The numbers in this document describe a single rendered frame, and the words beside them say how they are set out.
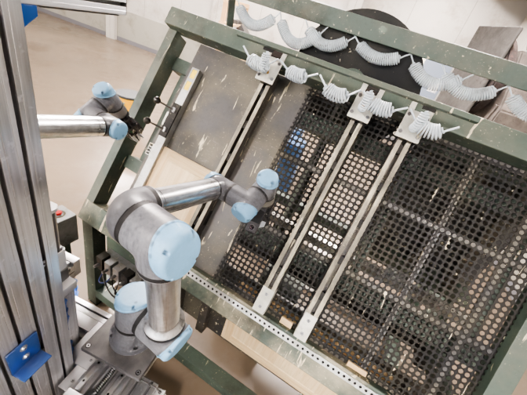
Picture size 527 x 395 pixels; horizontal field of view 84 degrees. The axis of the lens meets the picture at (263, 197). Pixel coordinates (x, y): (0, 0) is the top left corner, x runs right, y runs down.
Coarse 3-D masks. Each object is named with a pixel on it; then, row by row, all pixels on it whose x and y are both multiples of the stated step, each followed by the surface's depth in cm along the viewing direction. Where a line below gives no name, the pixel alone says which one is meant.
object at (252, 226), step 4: (260, 208) 111; (260, 212) 111; (264, 212) 111; (256, 216) 111; (260, 216) 111; (252, 220) 111; (256, 220) 111; (260, 220) 111; (248, 224) 111; (252, 224) 111; (256, 224) 111; (248, 228) 111; (252, 228) 110; (256, 228) 111; (252, 232) 111
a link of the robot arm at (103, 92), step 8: (96, 88) 115; (104, 88) 114; (112, 88) 117; (96, 96) 115; (104, 96) 115; (112, 96) 117; (104, 104) 116; (112, 104) 119; (120, 104) 123; (112, 112) 123
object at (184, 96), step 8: (200, 72) 162; (192, 80) 161; (192, 88) 162; (184, 96) 162; (184, 104) 163; (176, 120) 163; (160, 136) 163; (168, 136) 164; (160, 144) 163; (152, 152) 164; (160, 152) 164; (152, 160) 163; (144, 168) 164; (152, 168) 164; (144, 176) 164; (136, 184) 165; (144, 184) 165
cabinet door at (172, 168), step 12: (168, 156) 163; (180, 156) 161; (156, 168) 165; (168, 168) 163; (180, 168) 161; (192, 168) 159; (204, 168) 157; (156, 180) 164; (168, 180) 162; (180, 180) 160; (192, 180) 159; (180, 216) 159
